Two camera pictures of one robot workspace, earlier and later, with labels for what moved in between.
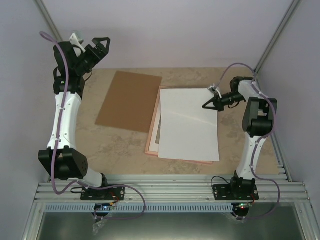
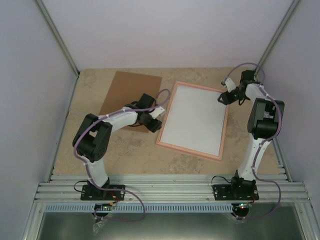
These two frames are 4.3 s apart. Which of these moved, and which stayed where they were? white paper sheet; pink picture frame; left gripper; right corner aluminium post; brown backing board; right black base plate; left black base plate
Moved: white paper sheet; left gripper; pink picture frame
Stayed: left black base plate; right black base plate; brown backing board; right corner aluminium post
